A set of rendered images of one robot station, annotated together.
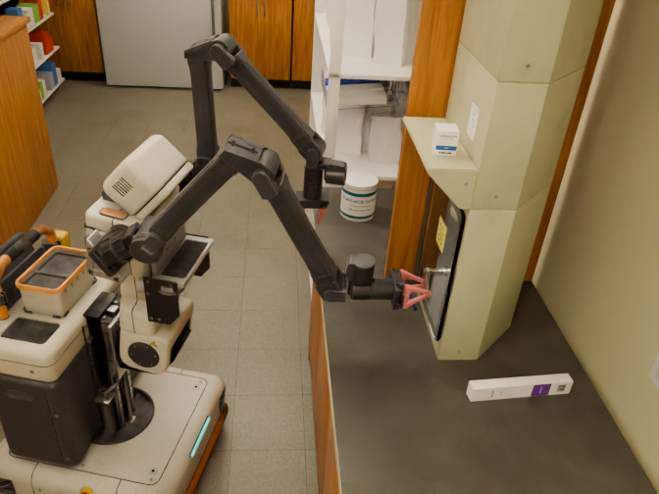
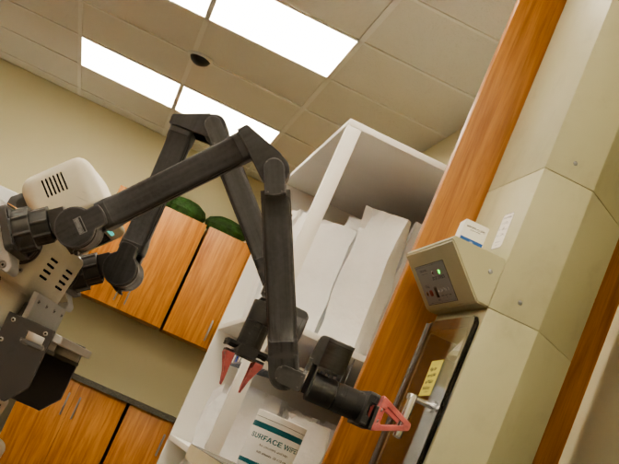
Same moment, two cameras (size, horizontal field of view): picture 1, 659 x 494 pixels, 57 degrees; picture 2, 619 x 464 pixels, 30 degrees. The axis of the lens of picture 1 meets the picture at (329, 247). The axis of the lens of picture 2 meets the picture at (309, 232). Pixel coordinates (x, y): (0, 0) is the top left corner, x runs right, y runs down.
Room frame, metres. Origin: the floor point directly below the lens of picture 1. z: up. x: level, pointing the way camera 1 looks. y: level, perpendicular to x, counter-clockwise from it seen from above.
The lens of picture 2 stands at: (-0.90, 0.10, 0.99)
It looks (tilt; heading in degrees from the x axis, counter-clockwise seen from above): 11 degrees up; 359
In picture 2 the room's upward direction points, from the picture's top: 24 degrees clockwise
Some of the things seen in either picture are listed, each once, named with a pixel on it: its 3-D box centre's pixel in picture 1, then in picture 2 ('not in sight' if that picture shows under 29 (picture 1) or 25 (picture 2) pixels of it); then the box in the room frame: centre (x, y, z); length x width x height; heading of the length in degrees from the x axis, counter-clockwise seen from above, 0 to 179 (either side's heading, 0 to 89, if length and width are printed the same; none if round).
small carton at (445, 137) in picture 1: (444, 139); (469, 238); (1.34, -0.25, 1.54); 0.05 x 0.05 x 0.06; 2
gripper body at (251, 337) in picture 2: (312, 190); (251, 339); (1.67, 0.06, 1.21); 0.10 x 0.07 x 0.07; 97
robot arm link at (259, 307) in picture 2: (315, 172); (264, 315); (1.67, 0.06, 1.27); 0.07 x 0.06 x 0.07; 83
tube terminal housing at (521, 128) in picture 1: (494, 209); (498, 375); (1.42, -0.42, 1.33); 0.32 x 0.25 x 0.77; 6
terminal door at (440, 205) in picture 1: (436, 251); (415, 410); (1.40, -0.29, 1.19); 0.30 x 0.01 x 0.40; 6
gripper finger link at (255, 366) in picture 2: (314, 211); (241, 370); (1.67, 0.06, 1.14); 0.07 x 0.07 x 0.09; 7
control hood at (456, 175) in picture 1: (433, 160); (445, 277); (1.40, -0.24, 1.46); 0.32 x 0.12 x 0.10; 6
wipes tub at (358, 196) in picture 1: (358, 196); (271, 446); (2.02, -0.09, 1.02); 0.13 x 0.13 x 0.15
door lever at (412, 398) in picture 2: (432, 281); (413, 417); (1.29, -0.27, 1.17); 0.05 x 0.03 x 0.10; 96
